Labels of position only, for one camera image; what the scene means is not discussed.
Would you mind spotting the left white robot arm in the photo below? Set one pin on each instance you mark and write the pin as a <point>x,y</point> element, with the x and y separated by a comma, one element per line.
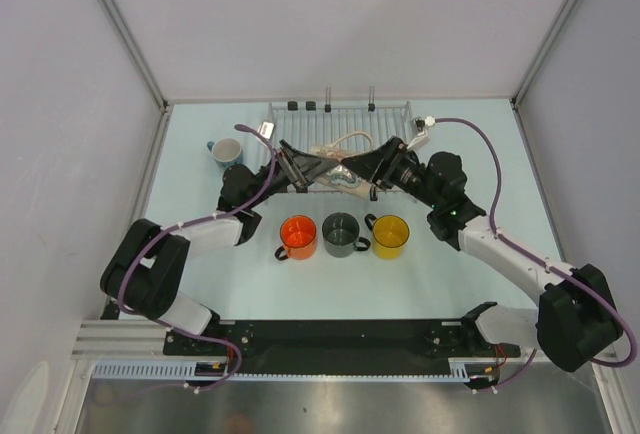
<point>144,274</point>

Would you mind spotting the left aluminium frame post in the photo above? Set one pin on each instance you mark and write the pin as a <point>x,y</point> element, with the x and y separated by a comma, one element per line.
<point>126,37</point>

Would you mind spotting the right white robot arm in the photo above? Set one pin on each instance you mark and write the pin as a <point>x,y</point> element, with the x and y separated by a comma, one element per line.
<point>574,318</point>

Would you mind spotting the metal wire dish rack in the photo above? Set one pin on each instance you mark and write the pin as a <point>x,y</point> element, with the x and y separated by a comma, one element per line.
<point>303,124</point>

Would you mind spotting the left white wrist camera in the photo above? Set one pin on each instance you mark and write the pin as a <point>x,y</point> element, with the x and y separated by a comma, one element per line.
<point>266,129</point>

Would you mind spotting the beige patterned cup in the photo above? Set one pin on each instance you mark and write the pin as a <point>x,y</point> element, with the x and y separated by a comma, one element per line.
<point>340,178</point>

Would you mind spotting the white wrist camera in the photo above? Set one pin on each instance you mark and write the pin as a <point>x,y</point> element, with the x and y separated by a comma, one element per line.
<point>266,129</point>
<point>419,127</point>

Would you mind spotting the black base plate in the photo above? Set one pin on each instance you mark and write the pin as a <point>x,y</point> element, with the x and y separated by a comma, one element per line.
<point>353,347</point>

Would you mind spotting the right grey cable duct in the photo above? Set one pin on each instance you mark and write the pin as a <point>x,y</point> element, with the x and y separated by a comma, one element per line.
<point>476,368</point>

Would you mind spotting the orange cup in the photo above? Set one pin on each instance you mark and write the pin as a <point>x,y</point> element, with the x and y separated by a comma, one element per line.
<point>298,235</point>

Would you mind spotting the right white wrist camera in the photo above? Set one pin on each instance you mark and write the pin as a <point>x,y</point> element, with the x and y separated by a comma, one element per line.
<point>419,127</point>

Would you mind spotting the right aluminium frame post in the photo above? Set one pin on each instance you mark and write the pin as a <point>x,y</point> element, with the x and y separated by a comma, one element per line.
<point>550,38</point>

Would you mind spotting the grey cable duct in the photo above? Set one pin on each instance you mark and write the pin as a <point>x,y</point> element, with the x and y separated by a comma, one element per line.
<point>160,370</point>
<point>476,368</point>

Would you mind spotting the yellow cup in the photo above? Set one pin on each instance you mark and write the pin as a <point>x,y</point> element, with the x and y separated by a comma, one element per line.
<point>390,235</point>

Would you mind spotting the left grey cable duct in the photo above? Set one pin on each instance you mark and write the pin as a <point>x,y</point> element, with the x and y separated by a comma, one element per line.
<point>160,370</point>

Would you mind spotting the grey cup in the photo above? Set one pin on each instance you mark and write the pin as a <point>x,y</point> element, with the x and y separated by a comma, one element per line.
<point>341,235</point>

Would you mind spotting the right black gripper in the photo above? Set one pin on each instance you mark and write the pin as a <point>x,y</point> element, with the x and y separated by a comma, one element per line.
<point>381,164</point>

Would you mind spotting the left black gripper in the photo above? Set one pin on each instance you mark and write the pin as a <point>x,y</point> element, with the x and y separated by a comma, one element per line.
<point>299,168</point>

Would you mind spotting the aluminium frame post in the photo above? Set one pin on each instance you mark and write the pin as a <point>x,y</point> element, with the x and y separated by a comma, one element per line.
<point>550,38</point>
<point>126,37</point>

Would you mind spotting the blue floral cup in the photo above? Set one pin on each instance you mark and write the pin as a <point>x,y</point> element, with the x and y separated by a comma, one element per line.
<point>226,152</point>

